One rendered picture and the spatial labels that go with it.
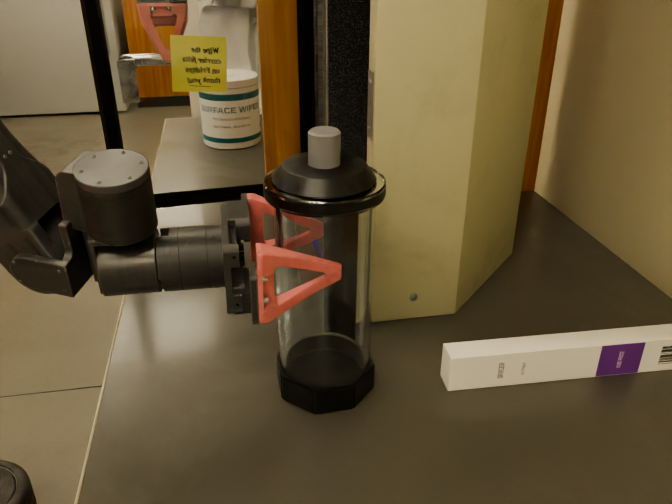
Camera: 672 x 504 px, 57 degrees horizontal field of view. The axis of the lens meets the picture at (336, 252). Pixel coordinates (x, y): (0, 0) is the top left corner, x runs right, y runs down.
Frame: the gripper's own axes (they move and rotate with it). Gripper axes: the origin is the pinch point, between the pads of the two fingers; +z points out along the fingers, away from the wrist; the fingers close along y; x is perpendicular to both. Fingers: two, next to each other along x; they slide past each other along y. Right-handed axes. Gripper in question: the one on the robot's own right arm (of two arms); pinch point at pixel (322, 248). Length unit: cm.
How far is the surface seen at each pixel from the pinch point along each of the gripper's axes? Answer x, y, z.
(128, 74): -9.6, 36.6, -20.1
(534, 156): 8, 47, 46
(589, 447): 15.7, -13.2, 22.6
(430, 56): -15.5, 9.9, 12.4
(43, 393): 109, 127, -73
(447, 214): 1.8, 10.1, 16.0
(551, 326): 15.3, 5.6, 28.8
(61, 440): 109, 103, -62
